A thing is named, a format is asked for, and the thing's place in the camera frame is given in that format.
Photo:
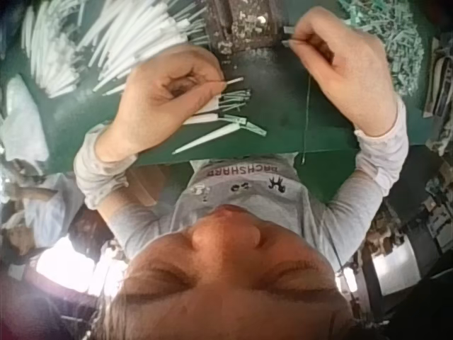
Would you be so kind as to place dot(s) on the pale green plastic clip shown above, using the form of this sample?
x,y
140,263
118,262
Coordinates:
x,y
253,127

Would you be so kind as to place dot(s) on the person's right hand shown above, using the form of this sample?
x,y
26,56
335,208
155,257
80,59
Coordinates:
x,y
361,81

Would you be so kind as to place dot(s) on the white plastic bag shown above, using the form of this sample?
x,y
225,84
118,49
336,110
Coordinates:
x,y
23,120

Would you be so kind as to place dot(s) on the bundle of thin grey pins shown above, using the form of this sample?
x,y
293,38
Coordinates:
x,y
235,99

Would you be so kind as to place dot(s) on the small green plastic part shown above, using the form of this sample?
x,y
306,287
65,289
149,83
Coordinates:
x,y
290,30

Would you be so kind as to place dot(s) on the pile of small green parts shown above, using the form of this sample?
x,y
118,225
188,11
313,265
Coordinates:
x,y
393,39

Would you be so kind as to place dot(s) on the thin white stick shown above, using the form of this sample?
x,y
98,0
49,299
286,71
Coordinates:
x,y
231,81

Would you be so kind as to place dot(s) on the dark metal press fixture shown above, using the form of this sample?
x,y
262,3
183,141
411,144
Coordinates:
x,y
244,25

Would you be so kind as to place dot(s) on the person's left hand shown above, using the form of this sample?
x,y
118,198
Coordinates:
x,y
152,106

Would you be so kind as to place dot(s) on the cluttered crate of parts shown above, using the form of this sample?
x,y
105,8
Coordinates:
x,y
439,95

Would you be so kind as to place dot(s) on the pile of white plastic tubes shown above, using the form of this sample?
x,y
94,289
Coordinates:
x,y
106,39

